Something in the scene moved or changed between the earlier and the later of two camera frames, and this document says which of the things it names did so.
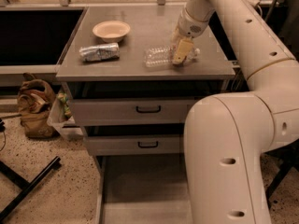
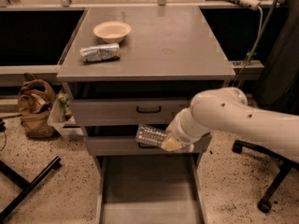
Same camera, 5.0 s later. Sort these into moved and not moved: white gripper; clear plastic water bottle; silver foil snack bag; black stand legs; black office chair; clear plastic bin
Moved: white gripper; clear plastic water bottle
Not moved: silver foil snack bag; clear plastic bin; black stand legs; black office chair
